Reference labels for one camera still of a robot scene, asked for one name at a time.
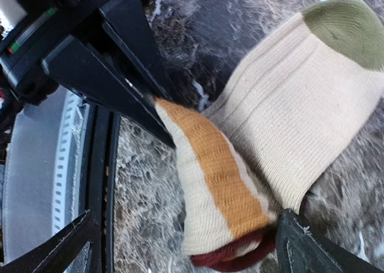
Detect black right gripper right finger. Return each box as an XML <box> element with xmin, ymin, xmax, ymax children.
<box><xmin>276</xmin><ymin>209</ymin><xmax>381</xmax><ymax>273</ymax></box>

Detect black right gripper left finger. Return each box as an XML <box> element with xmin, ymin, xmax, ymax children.
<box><xmin>1</xmin><ymin>210</ymin><xmax>101</xmax><ymax>272</ymax></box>

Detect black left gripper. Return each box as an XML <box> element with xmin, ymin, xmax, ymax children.
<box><xmin>1</xmin><ymin>0</ymin><xmax>177</xmax><ymax>146</ymax></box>

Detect beige striped sock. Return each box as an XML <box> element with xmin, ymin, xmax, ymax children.
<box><xmin>154</xmin><ymin>0</ymin><xmax>383</xmax><ymax>272</ymax></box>

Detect white slotted cable duct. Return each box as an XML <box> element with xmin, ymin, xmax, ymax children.
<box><xmin>52</xmin><ymin>91</ymin><xmax>89</xmax><ymax>235</ymax></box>

